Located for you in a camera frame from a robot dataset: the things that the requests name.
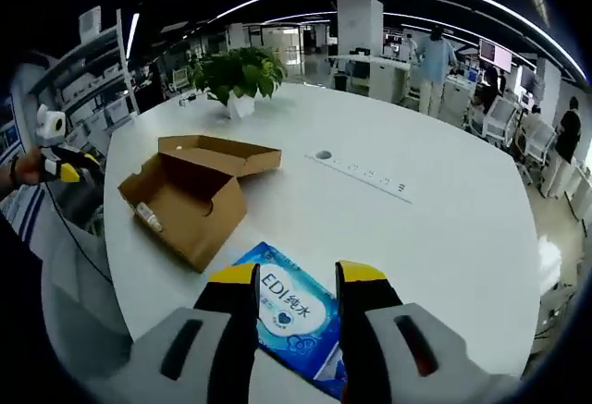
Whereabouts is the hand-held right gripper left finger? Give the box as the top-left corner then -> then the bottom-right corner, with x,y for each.
110,263 -> 263,404

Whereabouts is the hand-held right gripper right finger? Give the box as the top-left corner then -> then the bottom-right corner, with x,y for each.
334,259 -> 519,404

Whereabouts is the blue wet wipes pack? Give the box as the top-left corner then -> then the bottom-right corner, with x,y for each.
233,240 -> 349,398

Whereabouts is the white spray bottle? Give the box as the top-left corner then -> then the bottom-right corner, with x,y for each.
136,202 -> 167,232

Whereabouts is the brown cardboard shoe box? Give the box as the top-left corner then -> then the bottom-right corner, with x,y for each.
117,134 -> 283,274

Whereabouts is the person's left hand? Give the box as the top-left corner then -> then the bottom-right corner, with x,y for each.
17,147 -> 53,186

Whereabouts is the grey storage shelf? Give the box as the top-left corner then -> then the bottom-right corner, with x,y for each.
45,6 -> 141,147

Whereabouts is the white table power strip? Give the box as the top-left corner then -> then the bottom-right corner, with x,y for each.
304,148 -> 413,205

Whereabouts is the white plant pot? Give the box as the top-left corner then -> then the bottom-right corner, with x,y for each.
225,93 -> 256,121

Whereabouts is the green potted plant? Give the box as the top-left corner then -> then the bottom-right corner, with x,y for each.
187,46 -> 289,107

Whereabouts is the white office chair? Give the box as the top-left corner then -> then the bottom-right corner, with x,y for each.
520,119 -> 559,172
480,96 -> 522,147

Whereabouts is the monitor on stand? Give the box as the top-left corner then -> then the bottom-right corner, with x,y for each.
520,65 -> 540,93

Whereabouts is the white pillar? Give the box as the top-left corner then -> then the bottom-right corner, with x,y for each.
336,0 -> 386,59

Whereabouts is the pink screen monitor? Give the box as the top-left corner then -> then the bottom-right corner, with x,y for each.
478,37 -> 514,73

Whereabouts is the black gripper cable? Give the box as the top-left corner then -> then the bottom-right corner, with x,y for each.
43,181 -> 113,286

